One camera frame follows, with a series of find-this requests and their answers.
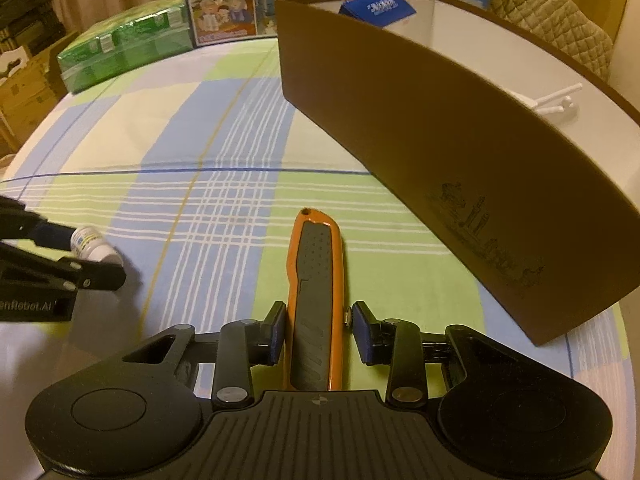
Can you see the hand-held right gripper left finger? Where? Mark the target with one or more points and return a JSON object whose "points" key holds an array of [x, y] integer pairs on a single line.
{"points": [[275, 332]]}

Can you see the orange utility knife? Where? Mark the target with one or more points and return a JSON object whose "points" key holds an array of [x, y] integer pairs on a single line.
{"points": [[315, 280]]}

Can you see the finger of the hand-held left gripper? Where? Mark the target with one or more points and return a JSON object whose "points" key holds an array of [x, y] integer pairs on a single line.
{"points": [[35, 230], [85, 272]]}

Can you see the dark blue milk carton case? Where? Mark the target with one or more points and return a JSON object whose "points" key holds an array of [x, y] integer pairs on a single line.
{"points": [[225, 5]]}

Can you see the large cardboard box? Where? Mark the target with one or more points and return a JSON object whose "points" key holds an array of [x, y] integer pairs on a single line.
{"points": [[30, 90]]}

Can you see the quilted beige chair cover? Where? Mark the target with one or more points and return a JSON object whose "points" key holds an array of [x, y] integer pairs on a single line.
{"points": [[560, 25]]}

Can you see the dark blue box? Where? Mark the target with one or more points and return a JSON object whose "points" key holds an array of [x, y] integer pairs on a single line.
{"points": [[380, 7]]}

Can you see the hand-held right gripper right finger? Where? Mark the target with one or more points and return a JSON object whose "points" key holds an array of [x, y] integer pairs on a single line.
{"points": [[365, 335]]}

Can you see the checked tablecloth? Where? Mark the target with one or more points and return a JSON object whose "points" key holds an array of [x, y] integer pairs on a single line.
{"points": [[200, 135]]}

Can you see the green wrapped drink pack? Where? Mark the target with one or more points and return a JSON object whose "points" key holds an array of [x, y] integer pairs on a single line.
{"points": [[115, 45]]}

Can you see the white router with antennas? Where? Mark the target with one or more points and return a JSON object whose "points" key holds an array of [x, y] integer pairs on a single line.
{"points": [[562, 92]]}

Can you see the small white bottle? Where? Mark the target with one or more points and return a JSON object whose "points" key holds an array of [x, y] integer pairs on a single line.
{"points": [[92, 245]]}

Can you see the brown cardboard box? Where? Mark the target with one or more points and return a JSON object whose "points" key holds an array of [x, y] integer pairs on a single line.
{"points": [[425, 135]]}

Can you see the white carved chair back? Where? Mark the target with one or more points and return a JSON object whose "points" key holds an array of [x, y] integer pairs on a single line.
{"points": [[12, 57]]}

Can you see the black folding trolley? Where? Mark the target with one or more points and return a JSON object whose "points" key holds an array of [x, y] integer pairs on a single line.
{"points": [[25, 10]]}

